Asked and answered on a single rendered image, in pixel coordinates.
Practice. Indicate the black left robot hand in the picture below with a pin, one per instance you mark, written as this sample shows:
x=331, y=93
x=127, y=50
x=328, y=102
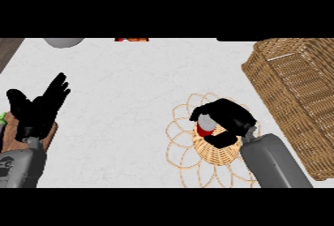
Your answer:
x=40, y=111

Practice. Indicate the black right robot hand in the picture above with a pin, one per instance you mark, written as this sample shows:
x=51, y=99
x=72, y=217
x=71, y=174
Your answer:
x=232, y=116

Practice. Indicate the red can with grey lid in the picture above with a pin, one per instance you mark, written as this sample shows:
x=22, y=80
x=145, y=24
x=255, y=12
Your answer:
x=205, y=126

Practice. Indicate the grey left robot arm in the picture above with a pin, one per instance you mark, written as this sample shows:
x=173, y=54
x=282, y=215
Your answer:
x=19, y=164

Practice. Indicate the brown wicker basket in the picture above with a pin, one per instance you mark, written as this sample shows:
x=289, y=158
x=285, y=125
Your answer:
x=295, y=103

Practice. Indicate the green vegetable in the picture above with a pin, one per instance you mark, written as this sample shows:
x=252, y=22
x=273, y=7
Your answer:
x=1, y=118

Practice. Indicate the brown wooden cutting board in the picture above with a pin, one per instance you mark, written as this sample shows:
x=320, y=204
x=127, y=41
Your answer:
x=16, y=138

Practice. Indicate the brown wooden panel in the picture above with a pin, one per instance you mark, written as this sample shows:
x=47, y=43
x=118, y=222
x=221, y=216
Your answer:
x=7, y=51

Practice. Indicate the grey round bowl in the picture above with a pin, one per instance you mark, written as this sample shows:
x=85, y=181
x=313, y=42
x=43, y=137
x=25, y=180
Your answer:
x=62, y=42

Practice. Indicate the red and orange object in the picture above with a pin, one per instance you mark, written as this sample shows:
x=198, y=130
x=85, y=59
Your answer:
x=130, y=39

